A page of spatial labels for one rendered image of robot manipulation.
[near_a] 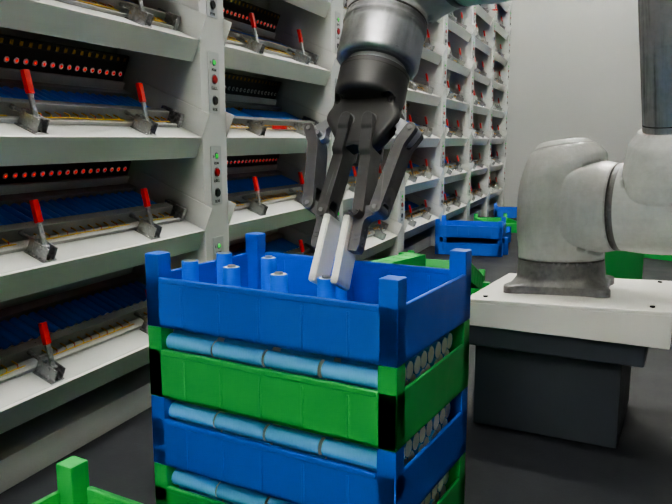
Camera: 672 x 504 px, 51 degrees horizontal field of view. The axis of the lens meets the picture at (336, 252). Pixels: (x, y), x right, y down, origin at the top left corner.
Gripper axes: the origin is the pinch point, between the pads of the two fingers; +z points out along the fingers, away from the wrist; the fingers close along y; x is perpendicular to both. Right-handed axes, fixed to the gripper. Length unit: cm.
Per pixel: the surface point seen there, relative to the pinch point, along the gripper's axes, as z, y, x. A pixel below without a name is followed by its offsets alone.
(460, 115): -161, 103, -288
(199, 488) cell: 26.4, 14.6, -7.1
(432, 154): -113, 92, -234
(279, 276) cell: 3.5, 4.6, 2.0
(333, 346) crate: 9.5, -2.8, 1.6
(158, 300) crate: 7.8, 18.9, 2.4
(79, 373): 18, 56, -24
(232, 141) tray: -37, 62, -54
